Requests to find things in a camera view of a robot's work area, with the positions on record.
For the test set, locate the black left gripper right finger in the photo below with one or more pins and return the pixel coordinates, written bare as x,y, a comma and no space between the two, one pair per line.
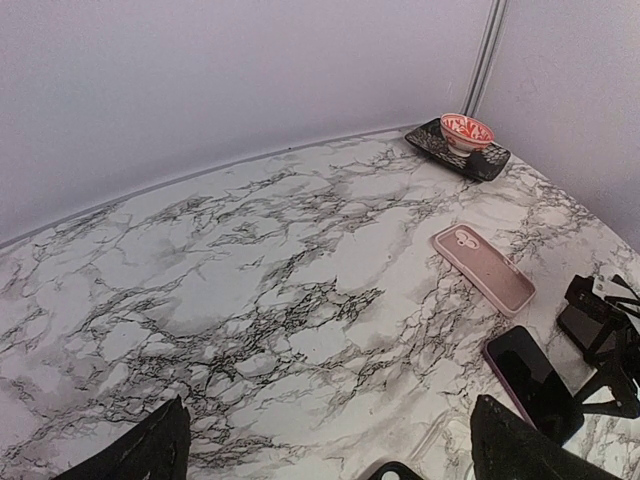
505,447

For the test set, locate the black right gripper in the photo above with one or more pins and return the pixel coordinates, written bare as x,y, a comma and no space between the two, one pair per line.
602,319

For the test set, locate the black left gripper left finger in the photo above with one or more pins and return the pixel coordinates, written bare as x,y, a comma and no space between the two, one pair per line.
156,448

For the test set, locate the purple phone black screen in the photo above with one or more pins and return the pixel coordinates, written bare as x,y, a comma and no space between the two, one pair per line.
533,384

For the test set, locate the pink phone case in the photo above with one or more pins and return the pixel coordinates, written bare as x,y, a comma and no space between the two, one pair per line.
492,273

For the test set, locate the black patterned rectangular plate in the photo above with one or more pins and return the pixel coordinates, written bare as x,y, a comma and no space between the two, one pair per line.
483,166

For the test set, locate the red white patterned bowl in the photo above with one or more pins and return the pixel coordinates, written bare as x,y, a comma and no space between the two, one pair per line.
464,135

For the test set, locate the right aluminium corner post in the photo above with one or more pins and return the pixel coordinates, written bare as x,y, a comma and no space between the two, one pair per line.
486,56

